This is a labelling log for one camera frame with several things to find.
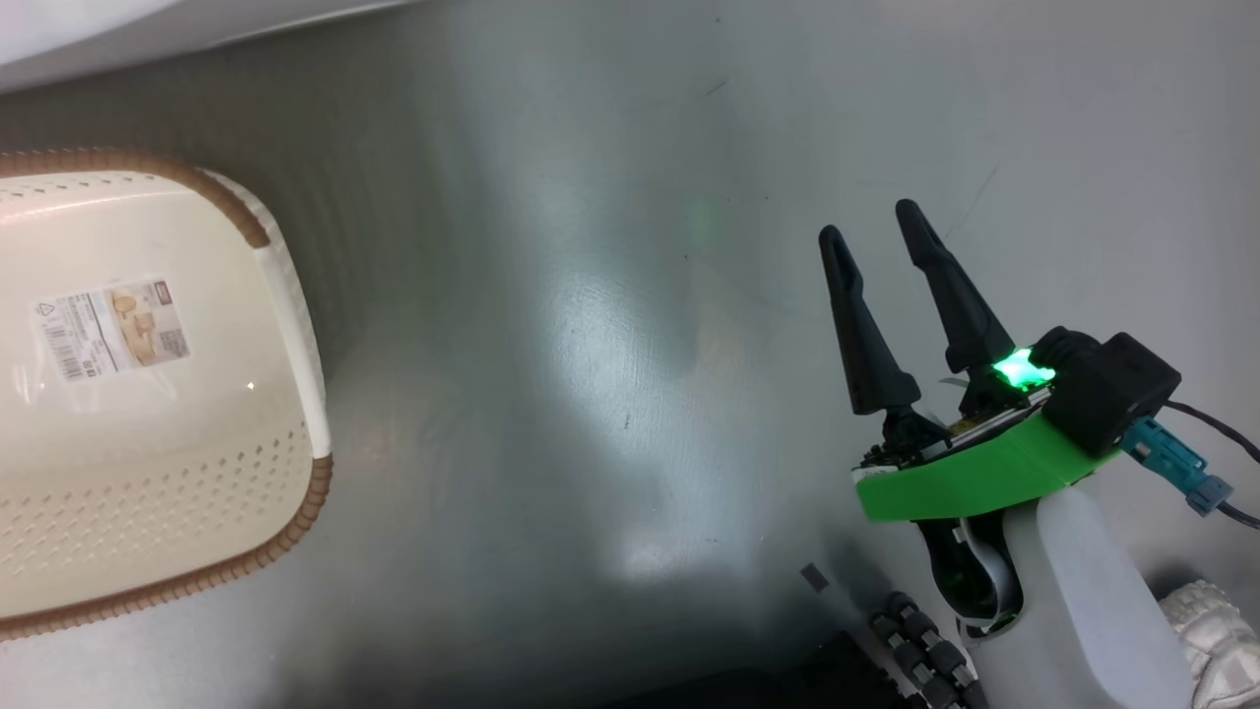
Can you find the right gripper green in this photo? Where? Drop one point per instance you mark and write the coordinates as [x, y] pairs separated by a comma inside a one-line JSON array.
[[965, 483]]

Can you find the dark robot base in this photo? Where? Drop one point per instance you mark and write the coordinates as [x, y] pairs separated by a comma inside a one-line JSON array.
[[787, 684]]

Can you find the black roller robot base wheel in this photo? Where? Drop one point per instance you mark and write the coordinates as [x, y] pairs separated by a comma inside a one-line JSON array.
[[925, 650]]

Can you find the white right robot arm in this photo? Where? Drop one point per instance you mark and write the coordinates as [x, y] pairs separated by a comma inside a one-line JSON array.
[[1083, 611]]

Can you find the cream laundry basket brown rim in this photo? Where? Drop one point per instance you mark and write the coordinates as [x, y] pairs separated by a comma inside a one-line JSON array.
[[177, 473]]

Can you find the white front-load washing machine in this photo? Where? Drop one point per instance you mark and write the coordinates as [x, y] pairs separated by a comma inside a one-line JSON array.
[[148, 34]]

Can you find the small grey square tab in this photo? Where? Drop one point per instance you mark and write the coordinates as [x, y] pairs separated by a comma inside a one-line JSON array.
[[814, 577]]

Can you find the white knitted soft toy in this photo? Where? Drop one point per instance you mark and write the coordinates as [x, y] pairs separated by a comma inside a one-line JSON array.
[[1216, 640]]

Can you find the paper barcode label sticker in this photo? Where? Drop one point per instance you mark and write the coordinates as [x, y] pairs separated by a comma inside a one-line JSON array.
[[108, 330]]

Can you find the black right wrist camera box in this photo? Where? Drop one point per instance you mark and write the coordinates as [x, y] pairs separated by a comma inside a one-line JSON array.
[[1112, 394]]

